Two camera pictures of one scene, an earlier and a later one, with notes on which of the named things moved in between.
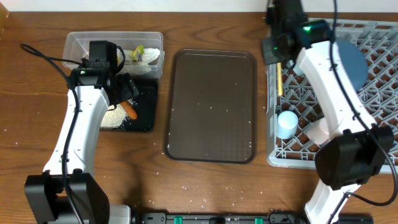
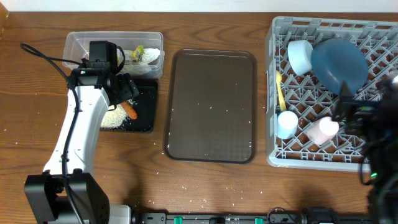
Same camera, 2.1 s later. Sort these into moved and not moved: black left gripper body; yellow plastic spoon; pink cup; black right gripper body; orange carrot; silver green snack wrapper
Moved: black right gripper body; yellow plastic spoon
Not moved: black left gripper body; pink cup; silver green snack wrapper; orange carrot
